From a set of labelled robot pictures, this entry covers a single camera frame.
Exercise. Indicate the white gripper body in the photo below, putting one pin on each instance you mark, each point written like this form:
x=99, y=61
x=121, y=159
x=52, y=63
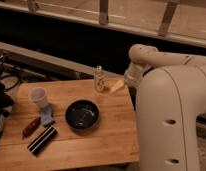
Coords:
x=133, y=75

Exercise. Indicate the black ceramic bowl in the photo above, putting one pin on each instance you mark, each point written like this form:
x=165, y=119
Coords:
x=82, y=115

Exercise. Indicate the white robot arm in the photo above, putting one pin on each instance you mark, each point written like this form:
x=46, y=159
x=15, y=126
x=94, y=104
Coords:
x=170, y=95

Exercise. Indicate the yellow sponge piece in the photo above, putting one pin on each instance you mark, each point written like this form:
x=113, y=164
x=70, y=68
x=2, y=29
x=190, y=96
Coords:
x=118, y=85

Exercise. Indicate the clear glass jar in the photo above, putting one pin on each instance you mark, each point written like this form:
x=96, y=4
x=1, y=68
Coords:
x=99, y=82

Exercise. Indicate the black striped rectangular block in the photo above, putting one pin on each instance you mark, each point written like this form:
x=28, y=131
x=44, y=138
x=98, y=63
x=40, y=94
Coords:
x=38, y=144

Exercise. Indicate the black equipment at left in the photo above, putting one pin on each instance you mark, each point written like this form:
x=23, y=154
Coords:
x=1, y=100

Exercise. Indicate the brown wooden handle tool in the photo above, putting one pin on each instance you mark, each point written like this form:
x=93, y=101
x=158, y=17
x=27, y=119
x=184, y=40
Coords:
x=31, y=127

